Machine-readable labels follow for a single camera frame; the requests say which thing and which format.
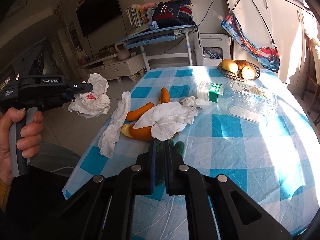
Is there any grey upholstered stool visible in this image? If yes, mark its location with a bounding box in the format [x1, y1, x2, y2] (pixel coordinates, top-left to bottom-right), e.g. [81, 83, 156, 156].
[29, 142, 80, 177]

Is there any cream tv cabinet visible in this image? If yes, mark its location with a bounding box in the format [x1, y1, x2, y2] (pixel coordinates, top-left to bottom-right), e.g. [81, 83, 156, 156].
[78, 54, 145, 80]

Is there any row of books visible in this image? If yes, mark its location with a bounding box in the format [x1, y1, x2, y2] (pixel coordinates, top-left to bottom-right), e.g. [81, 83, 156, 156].
[126, 3, 158, 28]

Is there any person's left hand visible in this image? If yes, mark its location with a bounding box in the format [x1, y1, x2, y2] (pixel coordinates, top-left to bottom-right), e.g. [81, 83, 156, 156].
[1, 108, 43, 186]

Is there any black wall television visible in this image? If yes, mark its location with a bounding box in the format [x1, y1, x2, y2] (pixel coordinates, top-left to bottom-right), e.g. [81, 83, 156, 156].
[76, 0, 121, 37]

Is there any brown pear middle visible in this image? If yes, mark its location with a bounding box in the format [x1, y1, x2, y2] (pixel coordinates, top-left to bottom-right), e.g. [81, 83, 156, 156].
[234, 60, 249, 70]

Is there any navy red school backpack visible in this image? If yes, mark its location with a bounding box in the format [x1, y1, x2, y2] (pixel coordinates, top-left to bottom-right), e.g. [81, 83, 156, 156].
[152, 0, 194, 28]

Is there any white tissue red print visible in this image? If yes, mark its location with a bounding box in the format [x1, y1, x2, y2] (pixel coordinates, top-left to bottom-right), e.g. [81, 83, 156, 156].
[68, 73, 110, 119]

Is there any white air purifier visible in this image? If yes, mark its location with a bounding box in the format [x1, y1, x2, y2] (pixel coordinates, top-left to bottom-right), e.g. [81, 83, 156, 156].
[194, 34, 231, 66]

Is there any white cabinet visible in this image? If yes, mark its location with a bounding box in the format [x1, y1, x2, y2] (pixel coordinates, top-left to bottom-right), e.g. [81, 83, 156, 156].
[226, 0, 319, 87]

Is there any clear plastic bottle green label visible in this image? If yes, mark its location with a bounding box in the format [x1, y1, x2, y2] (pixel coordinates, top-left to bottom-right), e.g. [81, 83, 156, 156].
[196, 81, 278, 124]

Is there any pink kettlebell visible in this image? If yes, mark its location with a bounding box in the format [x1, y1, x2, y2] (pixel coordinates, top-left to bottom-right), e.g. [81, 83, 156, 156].
[114, 42, 130, 61]

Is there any wicker fruit basket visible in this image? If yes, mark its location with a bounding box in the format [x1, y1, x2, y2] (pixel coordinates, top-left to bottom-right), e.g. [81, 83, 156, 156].
[217, 62, 260, 82]

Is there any blue white checkered tablecloth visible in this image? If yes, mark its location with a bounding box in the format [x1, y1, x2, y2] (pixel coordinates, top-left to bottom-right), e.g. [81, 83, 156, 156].
[63, 66, 319, 239]

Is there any blue children's study desk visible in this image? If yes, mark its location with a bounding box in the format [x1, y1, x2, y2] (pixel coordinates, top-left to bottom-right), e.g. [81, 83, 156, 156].
[116, 23, 197, 72]

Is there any long orange peel piece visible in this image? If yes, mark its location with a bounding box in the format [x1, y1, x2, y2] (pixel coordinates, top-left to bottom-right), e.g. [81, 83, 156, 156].
[126, 102, 154, 122]

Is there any yellow pear right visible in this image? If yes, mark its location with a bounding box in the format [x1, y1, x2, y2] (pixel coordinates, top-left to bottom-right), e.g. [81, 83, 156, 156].
[241, 65, 256, 80]

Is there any yellow pear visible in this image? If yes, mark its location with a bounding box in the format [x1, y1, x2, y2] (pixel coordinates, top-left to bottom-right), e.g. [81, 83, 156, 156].
[221, 59, 239, 73]
[241, 65, 256, 80]

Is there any wooden chair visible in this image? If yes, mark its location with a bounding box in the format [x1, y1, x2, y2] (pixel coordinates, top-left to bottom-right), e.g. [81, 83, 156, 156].
[300, 30, 319, 125]

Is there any large white crumpled napkin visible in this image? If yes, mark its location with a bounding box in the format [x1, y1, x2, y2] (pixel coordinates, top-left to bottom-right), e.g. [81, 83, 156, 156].
[133, 96, 210, 141]

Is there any curved orange peel piece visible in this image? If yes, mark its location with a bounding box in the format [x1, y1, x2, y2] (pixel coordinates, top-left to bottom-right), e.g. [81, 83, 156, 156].
[159, 87, 170, 104]

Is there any yellow pear left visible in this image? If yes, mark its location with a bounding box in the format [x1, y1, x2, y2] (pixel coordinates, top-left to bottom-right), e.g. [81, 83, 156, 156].
[221, 59, 239, 73]

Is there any white tissue strip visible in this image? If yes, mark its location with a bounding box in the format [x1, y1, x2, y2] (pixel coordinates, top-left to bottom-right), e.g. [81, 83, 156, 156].
[98, 91, 131, 159]

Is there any large orange peel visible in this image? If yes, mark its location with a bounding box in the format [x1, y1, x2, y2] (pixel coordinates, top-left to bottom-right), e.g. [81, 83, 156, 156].
[120, 122, 181, 143]

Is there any colourful hanging bag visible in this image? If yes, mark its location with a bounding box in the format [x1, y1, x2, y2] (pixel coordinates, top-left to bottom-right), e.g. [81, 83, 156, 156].
[221, 0, 280, 73]

